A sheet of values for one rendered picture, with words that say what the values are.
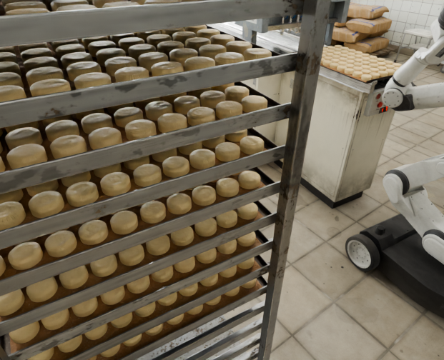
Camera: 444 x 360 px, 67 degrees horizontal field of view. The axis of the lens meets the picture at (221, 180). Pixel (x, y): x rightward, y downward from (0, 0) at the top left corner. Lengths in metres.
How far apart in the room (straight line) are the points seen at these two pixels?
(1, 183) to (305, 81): 0.48
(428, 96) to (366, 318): 1.06
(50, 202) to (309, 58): 0.48
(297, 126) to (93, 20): 0.38
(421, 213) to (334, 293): 0.60
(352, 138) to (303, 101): 1.48
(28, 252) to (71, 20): 0.39
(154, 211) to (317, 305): 1.33
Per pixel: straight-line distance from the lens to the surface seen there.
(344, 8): 2.71
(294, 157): 0.68
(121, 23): 0.47
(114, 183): 0.61
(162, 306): 0.88
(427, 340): 1.95
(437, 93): 1.49
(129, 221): 0.66
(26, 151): 0.56
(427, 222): 1.98
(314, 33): 0.60
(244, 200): 0.70
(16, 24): 0.46
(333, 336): 1.79
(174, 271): 0.82
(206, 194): 0.70
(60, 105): 0.48
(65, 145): 0.56
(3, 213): 0.61
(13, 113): 0.48
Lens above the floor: 1.49
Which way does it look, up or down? 36 degrees down
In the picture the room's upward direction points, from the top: straight up
